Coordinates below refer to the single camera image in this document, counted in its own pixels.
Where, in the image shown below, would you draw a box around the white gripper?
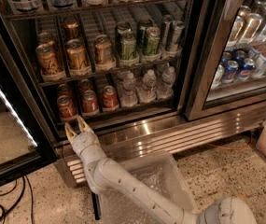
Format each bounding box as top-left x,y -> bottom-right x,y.
64,116 -> 106,165

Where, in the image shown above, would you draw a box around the red coke can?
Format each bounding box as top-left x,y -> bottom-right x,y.
101,86 -> 119,111
82,91 -> 99,115
78,79 -> 93,94
57,95 -> 77,121
57,83 -> 73,98

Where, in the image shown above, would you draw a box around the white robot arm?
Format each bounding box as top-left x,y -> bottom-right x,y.
64,116 -> 257,224

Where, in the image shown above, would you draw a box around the gold can front left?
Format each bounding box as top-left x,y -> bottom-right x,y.
35,44 -> 64,81

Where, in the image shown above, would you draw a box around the gold can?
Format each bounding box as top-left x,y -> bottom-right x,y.
35,44 -> 64,81
94,35 -> 116,71
63,17 -> 80,40
37,32 -> 57,49
66,38 -> 91,77

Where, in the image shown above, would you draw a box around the gold can front middle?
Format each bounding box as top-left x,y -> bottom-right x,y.
66,38 -> 91,77

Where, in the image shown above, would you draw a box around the gold can right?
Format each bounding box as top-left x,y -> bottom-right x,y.
94,35 -> 116,71

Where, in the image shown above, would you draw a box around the green can front left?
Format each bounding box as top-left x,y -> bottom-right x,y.
120,32 -> 137,65

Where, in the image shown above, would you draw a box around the green can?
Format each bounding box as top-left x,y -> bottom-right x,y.
115,21 -> 132,47
142,27 -> 161,62
120,32 -> 137,65
136,19 -> 153,48

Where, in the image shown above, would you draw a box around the open glass fridge door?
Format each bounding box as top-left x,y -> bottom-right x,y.
0,56 -> 56,187

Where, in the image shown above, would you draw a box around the stainless steel fridge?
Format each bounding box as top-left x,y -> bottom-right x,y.
0,0 -> 266,187

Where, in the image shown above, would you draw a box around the gold can rear left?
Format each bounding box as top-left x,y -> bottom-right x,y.
37,32 -> 57,49

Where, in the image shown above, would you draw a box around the gold can rear middle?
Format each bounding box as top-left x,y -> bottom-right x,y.
63,17 -> 80,40

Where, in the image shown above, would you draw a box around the green can rear left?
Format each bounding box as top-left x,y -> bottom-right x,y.
115,21 -> 132,47

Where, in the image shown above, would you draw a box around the green can front right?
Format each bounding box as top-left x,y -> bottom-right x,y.
142,27 -> 161,62

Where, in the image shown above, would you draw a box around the green can rear right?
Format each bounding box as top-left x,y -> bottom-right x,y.
136,19 -> 153,48

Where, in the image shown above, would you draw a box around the slim silver can rear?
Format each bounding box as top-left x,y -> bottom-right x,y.
161,14 -> 175,47

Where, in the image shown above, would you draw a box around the slim silver can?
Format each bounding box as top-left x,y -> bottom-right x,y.
165,21 -> 186,55
161,14 -> 175,47

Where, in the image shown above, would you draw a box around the slim silver can front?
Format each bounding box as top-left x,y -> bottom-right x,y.
165,21 -> 186,55

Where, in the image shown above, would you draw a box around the white pepsi can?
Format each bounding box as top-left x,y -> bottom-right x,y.
211,64 -> 224,89

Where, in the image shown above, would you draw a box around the blue pepsi can left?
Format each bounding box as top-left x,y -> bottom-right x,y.
221,61 -> 239,83

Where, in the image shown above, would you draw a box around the closed glass fridge door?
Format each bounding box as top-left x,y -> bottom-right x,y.
185,0 -> 266,120

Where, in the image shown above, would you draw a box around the blue pepsi can right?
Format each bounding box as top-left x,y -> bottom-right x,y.
237,58 -> 255,81

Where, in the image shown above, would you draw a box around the clear water bottle left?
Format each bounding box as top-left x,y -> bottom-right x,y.
121,72 -> 138,107

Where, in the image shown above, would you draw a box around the clear water bottle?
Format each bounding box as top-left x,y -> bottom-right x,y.
138,69 -> 156,104
156,66 -> 176,99
121,72 -> 138,107

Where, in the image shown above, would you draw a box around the clear water bottle middle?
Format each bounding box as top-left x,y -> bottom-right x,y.
138,69 -> 156,104

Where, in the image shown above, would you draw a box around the clear plastic bin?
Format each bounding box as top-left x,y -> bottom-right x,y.
96,151 -> 195,224

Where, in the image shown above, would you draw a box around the clear water bottle right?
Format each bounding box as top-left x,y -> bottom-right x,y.
156,66 -> 176,99

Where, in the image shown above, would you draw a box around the black floor cables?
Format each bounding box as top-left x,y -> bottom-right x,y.
0,175 -> 35,224

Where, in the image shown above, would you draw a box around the orange cable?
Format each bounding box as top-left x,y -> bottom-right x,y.
206,131 -> 254,151

